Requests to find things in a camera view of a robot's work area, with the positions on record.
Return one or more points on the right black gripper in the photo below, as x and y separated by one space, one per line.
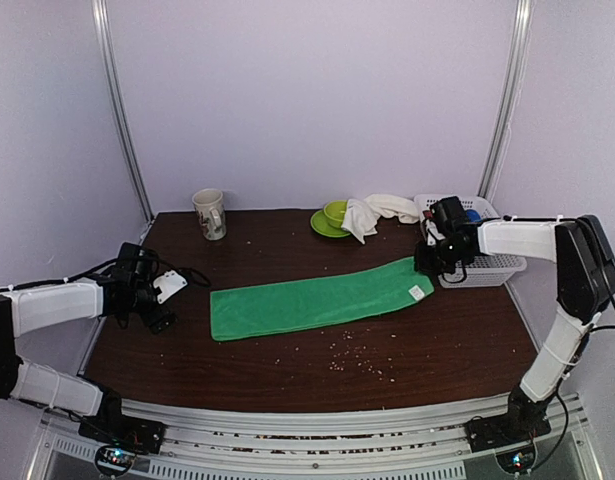
422 266

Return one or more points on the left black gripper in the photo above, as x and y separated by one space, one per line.
152 319

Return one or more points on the green microfiber towel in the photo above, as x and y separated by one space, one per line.
293 306

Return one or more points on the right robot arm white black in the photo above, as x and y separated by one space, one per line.
576 267

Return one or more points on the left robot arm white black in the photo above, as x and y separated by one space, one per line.
130 283

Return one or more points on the white plastic basket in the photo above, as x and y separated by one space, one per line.
485 271

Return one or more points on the rolled dark blue towel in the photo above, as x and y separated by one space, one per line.
473 215

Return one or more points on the white cream towel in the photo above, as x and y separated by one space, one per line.
362 215

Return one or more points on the green cup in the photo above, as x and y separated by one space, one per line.
335 213

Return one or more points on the patterned ceramic mug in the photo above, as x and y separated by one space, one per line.
209 207

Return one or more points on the green saucer plate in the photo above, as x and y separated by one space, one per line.
320 225

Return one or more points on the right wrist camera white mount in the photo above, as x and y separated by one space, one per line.
429 229

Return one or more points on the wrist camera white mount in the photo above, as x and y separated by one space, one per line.
429 229
168 285

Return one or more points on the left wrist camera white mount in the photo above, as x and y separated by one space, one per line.
168 285

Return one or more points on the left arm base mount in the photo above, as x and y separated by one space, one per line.
134 434

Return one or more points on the aluminium front rail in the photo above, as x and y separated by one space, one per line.
426 442

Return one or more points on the right aluminium frame post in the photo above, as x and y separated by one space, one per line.
511 90

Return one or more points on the aluminium frame post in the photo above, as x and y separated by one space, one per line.
511 90
103 32

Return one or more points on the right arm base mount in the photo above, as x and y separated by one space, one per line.
495 432

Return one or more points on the left aluminium frame post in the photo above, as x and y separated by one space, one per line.
103 32

